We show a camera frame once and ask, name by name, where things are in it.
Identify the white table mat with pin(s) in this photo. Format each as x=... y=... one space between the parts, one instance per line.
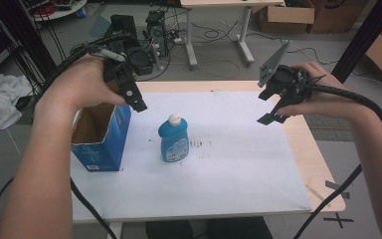
x=229 y=166

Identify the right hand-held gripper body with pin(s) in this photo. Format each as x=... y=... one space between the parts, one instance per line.
x=290 y=84

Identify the black metal stand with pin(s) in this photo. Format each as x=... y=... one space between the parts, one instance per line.
x=30 y=40

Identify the blue bottle with white cap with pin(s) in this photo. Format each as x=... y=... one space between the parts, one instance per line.
x=174 y=142

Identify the round white table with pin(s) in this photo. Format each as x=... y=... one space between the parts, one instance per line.
x=63 y=11

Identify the blue cardboard box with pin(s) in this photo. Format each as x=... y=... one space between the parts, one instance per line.
x=112 y=139

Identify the black metal post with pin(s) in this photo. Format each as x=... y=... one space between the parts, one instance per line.
x=361 y=40

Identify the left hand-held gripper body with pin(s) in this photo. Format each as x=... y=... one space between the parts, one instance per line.
x=141 y=63

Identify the person's right hand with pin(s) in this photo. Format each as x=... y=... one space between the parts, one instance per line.
x=325 y=101

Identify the small brown cardboard box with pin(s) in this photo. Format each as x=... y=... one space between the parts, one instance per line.
x=288 y=16

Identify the person's left hand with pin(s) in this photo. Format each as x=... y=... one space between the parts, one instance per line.
x=79 y=83

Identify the large brown cardboard box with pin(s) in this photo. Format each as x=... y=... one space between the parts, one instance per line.
x=338 y=13

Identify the black box device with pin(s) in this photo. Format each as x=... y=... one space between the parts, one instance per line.
x=123 y=25

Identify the wooden table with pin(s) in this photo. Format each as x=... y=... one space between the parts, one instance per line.
x=311 y=159

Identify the white-legged desk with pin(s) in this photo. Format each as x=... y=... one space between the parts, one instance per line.
x=190 y=40

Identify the white cloth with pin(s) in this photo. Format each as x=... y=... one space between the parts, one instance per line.
x=0 y=99

